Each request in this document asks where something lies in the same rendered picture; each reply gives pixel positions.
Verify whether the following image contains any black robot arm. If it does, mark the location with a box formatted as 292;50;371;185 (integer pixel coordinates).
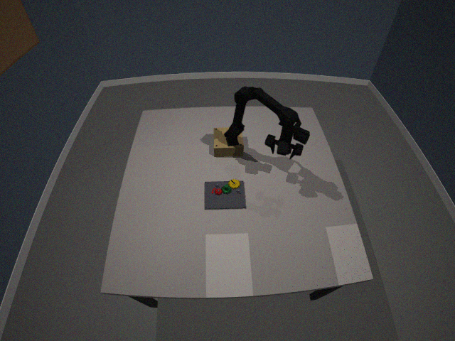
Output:
224;87;310;156

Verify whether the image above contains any yellow gear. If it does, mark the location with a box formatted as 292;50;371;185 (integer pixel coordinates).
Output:
228;179;240;189

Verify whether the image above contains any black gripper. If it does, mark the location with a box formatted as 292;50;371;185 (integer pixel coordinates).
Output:
264;133;304;159

